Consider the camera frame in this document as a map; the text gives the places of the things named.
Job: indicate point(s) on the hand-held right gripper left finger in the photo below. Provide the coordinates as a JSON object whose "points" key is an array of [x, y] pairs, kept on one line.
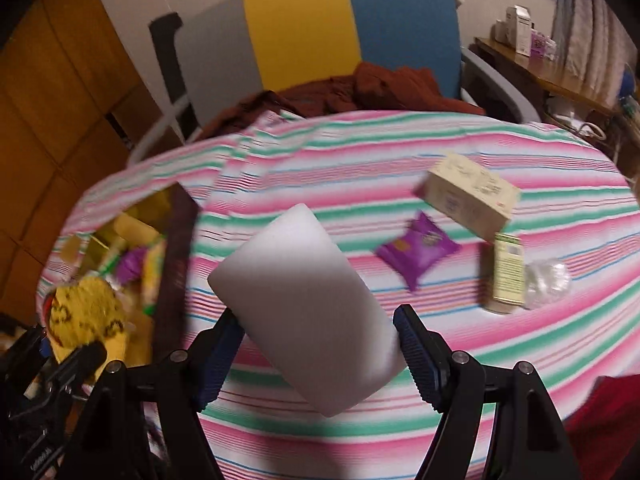
{"points": [[219, 357]]}

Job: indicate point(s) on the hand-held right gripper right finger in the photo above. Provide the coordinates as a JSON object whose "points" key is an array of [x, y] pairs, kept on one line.
{"points": [[416, 357]]}

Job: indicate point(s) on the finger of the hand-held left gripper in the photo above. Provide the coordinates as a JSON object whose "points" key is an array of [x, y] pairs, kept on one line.
{"points": [[80, 365]]}

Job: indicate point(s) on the yellow black patterned cloth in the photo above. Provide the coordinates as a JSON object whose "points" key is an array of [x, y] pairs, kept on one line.
{"points": [[82, 312]]}

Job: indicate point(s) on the white foam block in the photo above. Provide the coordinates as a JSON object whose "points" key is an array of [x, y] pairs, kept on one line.
{"points": [[310, 305]]}

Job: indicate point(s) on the gold storage box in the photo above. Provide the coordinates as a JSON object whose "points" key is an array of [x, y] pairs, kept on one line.
{"points": [[175, 260]]}

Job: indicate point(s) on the purple snack packet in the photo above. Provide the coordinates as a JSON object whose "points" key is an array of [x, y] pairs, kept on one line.
{"points": [[417, 251]]}

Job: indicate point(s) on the small green yellow box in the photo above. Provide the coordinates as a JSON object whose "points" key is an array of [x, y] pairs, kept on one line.
{"points": [[507, 272]]}

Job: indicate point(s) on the clear plastic wrapper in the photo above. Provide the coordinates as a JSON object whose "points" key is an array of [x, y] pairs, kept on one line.
{"points": [[547, 280]]}

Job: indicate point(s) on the cream cardboard box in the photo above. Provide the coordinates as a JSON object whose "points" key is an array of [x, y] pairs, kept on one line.
{"points": [[472, 200]]}

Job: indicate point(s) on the pink green striped tablecloth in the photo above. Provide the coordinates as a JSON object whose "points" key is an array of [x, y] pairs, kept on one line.
{"points": [[400, 160]]}

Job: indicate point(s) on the red cloth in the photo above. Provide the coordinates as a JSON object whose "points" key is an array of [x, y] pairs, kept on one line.
{"points": [[607, 430]]}

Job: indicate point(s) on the wooden cabinet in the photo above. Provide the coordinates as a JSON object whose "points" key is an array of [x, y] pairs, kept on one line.
{"points": [[50, 110]]}

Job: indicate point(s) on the brown garment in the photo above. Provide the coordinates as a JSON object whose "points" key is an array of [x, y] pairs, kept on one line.
{"points": [[385, 87]]}

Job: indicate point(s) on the wooden desk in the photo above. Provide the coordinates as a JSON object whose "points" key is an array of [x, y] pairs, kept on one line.
{"points": [[545, 77]]}

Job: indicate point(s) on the grey yellow blue chair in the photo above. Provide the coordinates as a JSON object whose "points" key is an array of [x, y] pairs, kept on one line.
{"points": [[300, 40]]}

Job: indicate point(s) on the purple white box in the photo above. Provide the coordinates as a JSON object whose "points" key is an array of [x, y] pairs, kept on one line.
{"points": [[542, 45]]}

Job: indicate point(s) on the small white box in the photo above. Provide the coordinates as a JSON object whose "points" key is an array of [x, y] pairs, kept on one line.
{"points": [[501, 31]]}

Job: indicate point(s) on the blue round object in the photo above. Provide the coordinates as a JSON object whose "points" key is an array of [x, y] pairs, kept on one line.
{"points": [[627, 87]]}

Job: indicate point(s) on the tall white carton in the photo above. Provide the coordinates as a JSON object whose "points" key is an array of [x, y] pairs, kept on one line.
{"points": [[520, 27]]}

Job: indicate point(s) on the pale curtain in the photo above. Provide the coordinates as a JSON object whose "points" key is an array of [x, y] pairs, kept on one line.
{"points": [[590, 25]]}

